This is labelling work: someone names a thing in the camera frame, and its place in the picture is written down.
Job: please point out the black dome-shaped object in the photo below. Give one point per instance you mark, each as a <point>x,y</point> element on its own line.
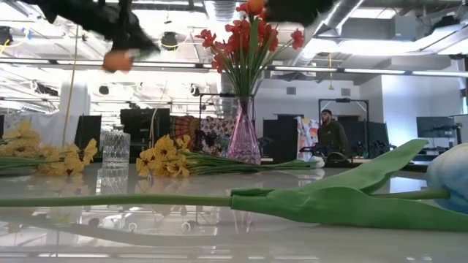
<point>336,158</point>

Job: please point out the long ceiling light strip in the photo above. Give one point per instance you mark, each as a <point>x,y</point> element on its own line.
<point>373,71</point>
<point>36,61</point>

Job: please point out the orange mandala tapestry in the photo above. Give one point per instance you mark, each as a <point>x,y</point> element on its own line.
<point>184,128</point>

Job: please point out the dark floral tapestry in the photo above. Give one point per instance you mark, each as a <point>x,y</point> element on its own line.
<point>214,129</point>

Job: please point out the black ceiling-mounted device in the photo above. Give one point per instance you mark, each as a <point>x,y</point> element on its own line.
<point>5,36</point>

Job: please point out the red artificial flower bunch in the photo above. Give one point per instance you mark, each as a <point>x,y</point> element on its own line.
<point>239,33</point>

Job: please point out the person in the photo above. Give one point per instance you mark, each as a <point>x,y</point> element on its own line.
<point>332,135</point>

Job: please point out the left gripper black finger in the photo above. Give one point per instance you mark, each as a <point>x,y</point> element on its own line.
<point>150,44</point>

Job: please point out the black metal table frame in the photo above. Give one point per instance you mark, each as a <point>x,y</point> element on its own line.
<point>387,167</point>

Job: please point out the pink glass vase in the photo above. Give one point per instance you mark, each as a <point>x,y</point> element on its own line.
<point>244,146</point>

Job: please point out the large silver ventilation duct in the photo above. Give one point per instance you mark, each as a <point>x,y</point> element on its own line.
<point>340,11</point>

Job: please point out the black shelf cabinet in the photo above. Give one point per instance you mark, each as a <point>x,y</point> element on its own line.
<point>140,124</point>

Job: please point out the yellow artificial flower bunch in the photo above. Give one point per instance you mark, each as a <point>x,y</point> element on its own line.
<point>69,162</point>
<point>164,149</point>

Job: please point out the black round ceiling fixture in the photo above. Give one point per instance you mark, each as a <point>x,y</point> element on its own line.
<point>169,39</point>

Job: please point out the white floral cloth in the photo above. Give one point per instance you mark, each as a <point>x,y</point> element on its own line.
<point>307,133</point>

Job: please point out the wide black partition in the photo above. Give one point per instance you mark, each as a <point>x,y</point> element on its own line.
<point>376,135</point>

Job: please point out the clear cut-glass vase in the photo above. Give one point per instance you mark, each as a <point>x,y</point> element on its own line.
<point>116,146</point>

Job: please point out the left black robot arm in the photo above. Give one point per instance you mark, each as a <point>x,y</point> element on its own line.
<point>73,14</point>

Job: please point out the white artificial tulip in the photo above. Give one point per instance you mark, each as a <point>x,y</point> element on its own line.
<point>329,208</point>
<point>316,162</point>

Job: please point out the silver vertical ventilation duct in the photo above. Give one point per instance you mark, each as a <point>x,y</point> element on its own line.
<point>223,7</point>

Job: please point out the dark computer monitor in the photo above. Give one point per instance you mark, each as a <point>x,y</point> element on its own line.
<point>435,127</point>

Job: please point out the white cloth curtain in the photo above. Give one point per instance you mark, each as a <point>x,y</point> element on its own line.
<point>44,129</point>

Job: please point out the black metal frame stand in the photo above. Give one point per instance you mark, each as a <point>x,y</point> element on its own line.
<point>215,95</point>
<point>343,100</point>

